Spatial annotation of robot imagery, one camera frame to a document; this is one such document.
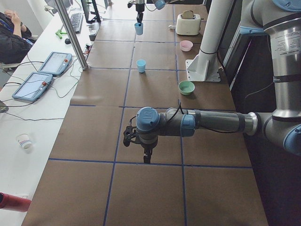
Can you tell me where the lower teach pendant tablet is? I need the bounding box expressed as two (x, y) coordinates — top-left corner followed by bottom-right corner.
(12, 72), (53, 102)

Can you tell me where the toast slice in toaster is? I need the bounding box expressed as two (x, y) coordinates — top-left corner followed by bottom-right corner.
(182, 10), (194, 19)

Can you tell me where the mint green bowl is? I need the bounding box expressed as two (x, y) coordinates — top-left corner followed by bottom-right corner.
(178, 81), (195, 96)

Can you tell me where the green plastic tool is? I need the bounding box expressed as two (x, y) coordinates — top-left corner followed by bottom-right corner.
(55, 30), (67, 40)

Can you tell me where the black monitor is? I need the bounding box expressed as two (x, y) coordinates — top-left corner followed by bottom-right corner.
(81, 0), (101, 24)

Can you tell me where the white paper cup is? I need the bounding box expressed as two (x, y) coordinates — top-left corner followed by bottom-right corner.
(16, 133), (32, 151)

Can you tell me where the pink bowl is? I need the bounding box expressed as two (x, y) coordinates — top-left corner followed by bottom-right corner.
(180, 40), (193, 52)

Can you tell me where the teach pendant tablet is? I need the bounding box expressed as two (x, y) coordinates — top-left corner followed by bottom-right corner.
(12, 72), (53, 102)
(38, 52), (72, 77)

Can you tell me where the black keyboard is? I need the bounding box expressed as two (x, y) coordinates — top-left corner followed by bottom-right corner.
(70, 13), (83, 33)

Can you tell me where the black computer mouse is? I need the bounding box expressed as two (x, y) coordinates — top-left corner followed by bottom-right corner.
(64, 38), (71, 45)

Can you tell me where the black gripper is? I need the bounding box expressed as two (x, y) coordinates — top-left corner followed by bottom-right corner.
(127, 0), (145, 24)
(123, 126), (158, 163)

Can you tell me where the seated person in black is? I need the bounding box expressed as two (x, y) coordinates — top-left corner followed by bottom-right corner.
(0, 10), (34, 64)

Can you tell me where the cream toaster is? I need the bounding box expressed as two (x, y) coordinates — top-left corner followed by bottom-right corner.
(175, 14), (201, 35)

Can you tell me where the aluminium frame post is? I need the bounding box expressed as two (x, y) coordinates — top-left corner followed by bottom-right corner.
(54, 0), (88, 71)

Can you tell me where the red bottle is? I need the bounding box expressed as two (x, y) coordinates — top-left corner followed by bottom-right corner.
(0, 193), (31, 212)

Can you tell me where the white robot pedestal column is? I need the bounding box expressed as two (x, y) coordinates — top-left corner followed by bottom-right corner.
(185, 0), (234, 82)

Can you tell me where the upper teach pendant tablet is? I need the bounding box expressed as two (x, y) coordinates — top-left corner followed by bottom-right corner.
(38, 52), (72, 77)

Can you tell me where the light blue cup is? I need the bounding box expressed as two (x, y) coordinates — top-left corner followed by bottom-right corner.
(134, 23), (143, 35)
(136, 59), (146, 73)

